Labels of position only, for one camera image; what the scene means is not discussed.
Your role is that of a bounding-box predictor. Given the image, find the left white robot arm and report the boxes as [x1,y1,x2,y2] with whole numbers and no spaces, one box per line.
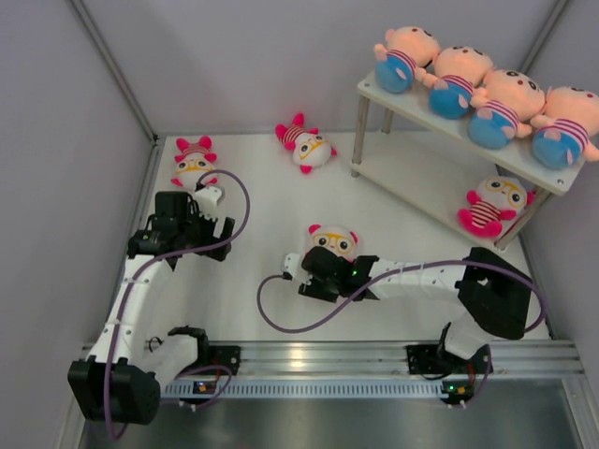
[67,185,235,425]

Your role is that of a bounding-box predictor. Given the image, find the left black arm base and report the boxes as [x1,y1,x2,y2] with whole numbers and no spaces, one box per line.
[178,345,241,376]

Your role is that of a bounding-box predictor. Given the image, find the white two-tier shelf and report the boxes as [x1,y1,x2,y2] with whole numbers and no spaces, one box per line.
[351,73,584,252]

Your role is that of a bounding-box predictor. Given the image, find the orange doll table back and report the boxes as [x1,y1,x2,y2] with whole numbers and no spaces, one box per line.
[373,25,441,94]

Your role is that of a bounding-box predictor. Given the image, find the white slotted cable duct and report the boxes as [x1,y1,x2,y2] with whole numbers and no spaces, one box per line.
[162,378,473,400]

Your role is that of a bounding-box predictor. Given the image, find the white doll glasses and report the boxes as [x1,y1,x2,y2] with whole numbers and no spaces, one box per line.
[457,176,535,239]

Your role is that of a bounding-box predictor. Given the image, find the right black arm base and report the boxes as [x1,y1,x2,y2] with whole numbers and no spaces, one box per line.
[406,344,489,376]

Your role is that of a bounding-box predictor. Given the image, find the orange doll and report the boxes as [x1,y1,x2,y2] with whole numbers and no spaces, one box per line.
[416,46,494,120]
[531,86,598,170]

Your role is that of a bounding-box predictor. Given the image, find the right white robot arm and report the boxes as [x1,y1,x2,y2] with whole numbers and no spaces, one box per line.
[284,247,532,371]

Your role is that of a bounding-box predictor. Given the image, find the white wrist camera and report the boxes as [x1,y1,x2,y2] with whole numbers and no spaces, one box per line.
[282,253,309,283]
[192,185,225,215]

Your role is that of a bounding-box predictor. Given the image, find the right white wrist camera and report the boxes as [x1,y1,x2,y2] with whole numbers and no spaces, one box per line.
[282,253,309,283]

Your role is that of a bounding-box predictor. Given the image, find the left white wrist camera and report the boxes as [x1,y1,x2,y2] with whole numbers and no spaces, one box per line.
[192,185,225,215]

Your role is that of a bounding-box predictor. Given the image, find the aluminium front rail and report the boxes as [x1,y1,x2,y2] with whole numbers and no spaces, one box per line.
[211,340,585,379]

